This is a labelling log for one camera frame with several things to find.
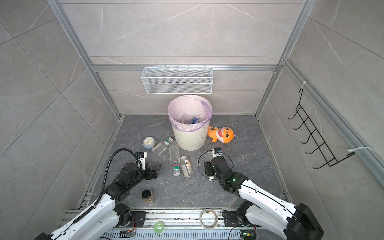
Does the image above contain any brown jar black lid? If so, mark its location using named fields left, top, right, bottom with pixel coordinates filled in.
left=142, top=190, right=155, bottom=204

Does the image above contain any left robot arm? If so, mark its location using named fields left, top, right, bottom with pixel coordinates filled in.
left=36, top=148, right=162, bottom=240

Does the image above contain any square clear tea bottle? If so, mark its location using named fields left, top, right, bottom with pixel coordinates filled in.
left=180, top=156, right=195, bottom=178

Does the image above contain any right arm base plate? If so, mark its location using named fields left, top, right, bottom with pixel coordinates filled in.
left=222, top=210, right=260, bottom=228

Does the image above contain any tall clear green-cap bottle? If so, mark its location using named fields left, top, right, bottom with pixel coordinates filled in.
left=169, top=143, right=181, bottom=177

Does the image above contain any flower label bottle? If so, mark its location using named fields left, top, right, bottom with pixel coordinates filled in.
left=152, top=137, right=174, bottom=156

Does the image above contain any pink plastic bin liner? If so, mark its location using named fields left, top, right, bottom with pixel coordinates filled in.
left=167, top=95, right=213, bottom=132

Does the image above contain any orange shark plush toy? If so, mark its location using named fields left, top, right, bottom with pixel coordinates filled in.
left=207, top=126, right=237, bottom=144

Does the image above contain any roll of clear tape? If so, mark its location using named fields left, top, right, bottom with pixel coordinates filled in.
left=199, top=209, right=219, bottom=231

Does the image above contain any black wire hook rack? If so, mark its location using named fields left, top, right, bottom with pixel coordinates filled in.
left=288, top=89, right=355, bottom=170

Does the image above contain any green tape roll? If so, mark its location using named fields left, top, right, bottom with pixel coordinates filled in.
left=154, top=221, right=165, bottom=235

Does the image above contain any cream ribbed waste bin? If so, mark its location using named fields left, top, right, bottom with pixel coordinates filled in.
left=172, top=122, right=210, bottom=151

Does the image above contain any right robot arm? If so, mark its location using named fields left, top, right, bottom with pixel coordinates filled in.
left=202, top=148, right=324, bottom=240

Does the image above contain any small round white clock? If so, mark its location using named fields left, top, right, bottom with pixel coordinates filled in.
left=143, top=136, right=157, bottom=150

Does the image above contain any white wire mesh basket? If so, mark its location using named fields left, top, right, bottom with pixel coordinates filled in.
left=141, top=67, right=214, bottom=95

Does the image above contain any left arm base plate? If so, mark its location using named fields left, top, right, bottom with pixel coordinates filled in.
left=117, top=211, right=147, bottom=228

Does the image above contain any white bottle yellow label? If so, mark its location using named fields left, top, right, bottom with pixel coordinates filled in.
left=180, top=114, right=195, bottom=125

